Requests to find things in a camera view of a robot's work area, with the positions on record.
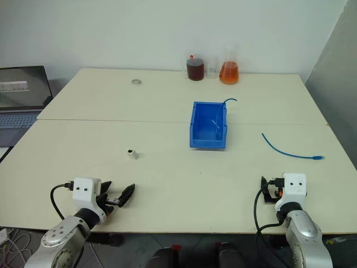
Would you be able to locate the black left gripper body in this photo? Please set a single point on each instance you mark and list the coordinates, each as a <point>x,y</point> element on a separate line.
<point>102,201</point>

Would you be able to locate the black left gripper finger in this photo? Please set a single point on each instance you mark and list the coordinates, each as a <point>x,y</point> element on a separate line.
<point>106,186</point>
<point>127,195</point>

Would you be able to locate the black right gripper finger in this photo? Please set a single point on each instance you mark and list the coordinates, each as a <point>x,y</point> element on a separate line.
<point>269,200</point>
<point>264,184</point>

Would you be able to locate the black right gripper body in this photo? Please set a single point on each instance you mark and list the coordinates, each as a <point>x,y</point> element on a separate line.
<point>274,192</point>

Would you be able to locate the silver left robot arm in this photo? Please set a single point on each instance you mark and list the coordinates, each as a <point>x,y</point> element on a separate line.
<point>62,240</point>

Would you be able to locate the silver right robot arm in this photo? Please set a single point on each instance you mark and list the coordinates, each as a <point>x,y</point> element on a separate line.
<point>305,237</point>

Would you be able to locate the small white connector block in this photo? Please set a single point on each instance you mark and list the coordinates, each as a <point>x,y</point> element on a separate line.
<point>133,154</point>

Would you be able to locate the dark rounded shape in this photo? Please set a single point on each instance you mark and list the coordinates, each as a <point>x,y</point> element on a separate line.
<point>160,258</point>

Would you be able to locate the blue plastic storage bin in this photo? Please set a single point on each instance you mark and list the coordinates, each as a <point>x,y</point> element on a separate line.
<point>207,139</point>

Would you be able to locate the flask with orange liquid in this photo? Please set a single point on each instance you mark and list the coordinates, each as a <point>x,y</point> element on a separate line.
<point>229,74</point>

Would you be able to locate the grey partition panel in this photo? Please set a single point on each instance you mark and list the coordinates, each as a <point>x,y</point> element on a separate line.
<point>334,83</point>

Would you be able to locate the empty clear glass beaker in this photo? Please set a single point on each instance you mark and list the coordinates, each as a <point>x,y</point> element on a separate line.
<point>212,69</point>

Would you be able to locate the grey open laptop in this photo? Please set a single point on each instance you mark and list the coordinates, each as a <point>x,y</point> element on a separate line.
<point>22,92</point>

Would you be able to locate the beaker with dark brown liquid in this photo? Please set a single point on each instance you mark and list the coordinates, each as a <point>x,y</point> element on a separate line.
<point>195,71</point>

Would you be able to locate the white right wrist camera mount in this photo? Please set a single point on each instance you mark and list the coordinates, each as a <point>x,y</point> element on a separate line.
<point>293,190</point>

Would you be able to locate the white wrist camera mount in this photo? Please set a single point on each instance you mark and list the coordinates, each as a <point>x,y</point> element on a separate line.
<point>293,190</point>
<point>83,192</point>

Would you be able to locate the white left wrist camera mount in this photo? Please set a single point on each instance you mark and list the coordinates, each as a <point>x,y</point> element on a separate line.
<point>83,192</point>

